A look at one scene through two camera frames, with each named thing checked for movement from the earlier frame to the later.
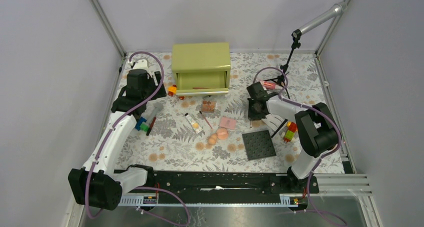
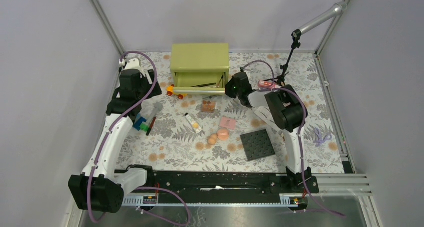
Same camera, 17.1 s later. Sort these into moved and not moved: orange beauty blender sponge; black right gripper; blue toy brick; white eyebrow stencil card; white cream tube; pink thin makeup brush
Moved: pink thin makeup brush; black right gripper
Not moved: white eyebrow stencil card; orange beauty blender sponge; white cream tube; blue toy brick
